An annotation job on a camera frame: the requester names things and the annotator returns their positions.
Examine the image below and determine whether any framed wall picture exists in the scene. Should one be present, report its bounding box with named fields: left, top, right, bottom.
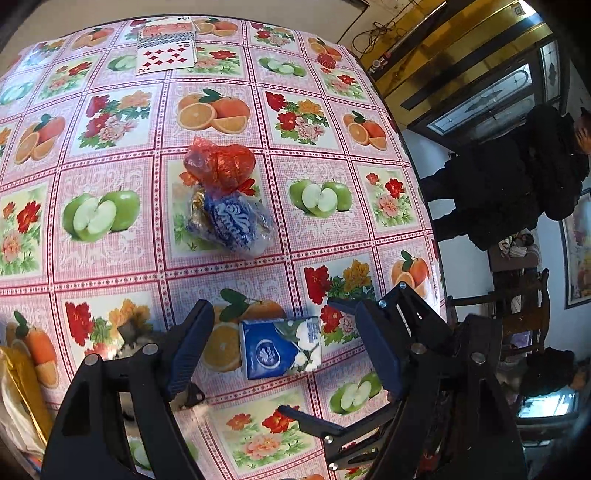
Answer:
left=560, top=188, right=591, bottom=309

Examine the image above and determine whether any blue candy plastic bag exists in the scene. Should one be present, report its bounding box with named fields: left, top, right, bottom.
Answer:
left=185, top=187, right=274, bottom=259

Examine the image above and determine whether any floral plastic tablecloth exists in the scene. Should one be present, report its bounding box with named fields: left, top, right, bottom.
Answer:
left=1, top=16, right=443, bottom=479

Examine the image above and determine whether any person in black clothes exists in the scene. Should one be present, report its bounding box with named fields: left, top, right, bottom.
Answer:
left=420, top=105, right=590, bottom=251

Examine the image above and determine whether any red plastic bag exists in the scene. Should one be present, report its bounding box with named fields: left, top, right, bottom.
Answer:
left=183, top=138, right=256, bottom=195

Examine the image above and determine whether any playing cards stack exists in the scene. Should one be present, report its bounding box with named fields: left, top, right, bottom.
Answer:
left=136, top=22, right=195, bottom=75

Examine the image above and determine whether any yellow taped foam box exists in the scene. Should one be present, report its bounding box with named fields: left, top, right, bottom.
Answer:
left=0, top=345, right=54, bottom=471

